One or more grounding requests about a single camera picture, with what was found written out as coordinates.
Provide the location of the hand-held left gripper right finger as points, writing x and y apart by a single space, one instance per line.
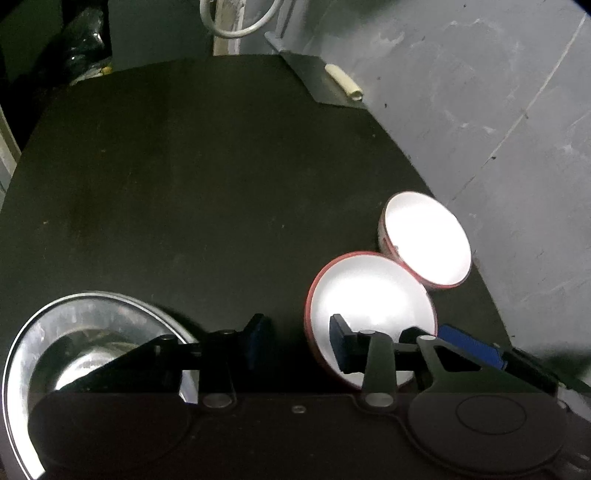
339 344

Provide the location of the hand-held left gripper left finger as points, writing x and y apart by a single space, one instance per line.
255 344

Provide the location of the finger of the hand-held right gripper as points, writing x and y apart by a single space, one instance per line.
461 339

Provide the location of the white bowl red rim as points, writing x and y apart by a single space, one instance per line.
369 295
429 240

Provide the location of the stainless steel bowl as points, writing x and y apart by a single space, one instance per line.
78 369

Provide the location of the stainless steel plate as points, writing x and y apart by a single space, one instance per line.
69 308

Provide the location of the grey cabinet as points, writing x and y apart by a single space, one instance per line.
157 27

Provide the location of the black plastic bag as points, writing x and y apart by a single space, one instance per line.
87 41

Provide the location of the white door frame post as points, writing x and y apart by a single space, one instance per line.
226 41

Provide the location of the cream door frame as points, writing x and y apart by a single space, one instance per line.
7 143

